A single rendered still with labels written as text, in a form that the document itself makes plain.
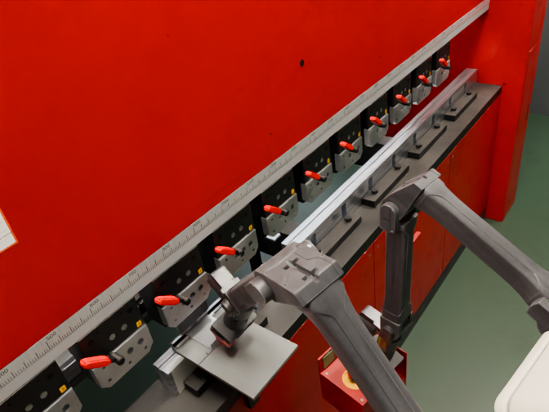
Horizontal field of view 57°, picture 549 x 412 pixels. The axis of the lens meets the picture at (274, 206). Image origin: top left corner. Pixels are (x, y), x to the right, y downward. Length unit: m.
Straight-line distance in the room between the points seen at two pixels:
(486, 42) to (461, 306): 1.37
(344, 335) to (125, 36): 0.66
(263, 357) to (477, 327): 1.61
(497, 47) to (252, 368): 2.18
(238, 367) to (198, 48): 0.75
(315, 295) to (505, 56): 2.41
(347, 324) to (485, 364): 1.93
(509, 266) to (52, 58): 0.90
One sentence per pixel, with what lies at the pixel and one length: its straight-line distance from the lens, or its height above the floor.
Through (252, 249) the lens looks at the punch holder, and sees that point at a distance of 1.41.
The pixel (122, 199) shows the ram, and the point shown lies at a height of 1.49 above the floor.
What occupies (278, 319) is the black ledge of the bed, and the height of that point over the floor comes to 0.88.
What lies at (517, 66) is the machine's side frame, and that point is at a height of 0.98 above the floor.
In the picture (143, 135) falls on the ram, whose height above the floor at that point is 1.59.
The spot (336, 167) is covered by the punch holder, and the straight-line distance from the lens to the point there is 1.72.
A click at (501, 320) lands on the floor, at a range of 2.78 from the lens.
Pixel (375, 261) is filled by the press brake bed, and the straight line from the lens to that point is 1.92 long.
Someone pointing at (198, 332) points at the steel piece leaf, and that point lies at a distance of 1.39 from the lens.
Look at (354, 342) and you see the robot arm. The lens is 0.70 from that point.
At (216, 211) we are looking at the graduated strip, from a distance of 1.26.
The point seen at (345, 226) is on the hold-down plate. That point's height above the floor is 0.91.
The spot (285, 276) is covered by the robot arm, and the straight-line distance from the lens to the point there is 0.68.
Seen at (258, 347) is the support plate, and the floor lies 1.00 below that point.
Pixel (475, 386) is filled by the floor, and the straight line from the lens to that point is 2.51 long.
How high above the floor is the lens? 2.00
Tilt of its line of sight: 34 degrees down
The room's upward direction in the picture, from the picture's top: 9 degrees counter-clockwise
